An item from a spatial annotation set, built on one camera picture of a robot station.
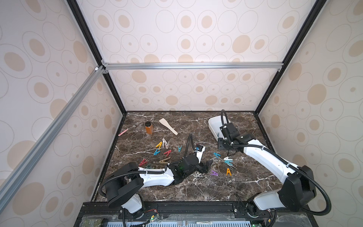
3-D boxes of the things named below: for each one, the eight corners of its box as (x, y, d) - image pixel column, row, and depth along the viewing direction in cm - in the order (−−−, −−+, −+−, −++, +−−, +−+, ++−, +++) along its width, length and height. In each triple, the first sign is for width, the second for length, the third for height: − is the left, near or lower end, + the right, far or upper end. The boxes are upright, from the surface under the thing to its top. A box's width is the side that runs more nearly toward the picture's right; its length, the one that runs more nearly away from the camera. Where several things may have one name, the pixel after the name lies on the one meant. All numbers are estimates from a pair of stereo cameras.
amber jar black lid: (146, 134, 108) (144, 126, 100) (148, 128, 111) (145, 120, 103) (152, 134, 108) (150, 126, 100) (153, 128, 111) (151, 120, 103)
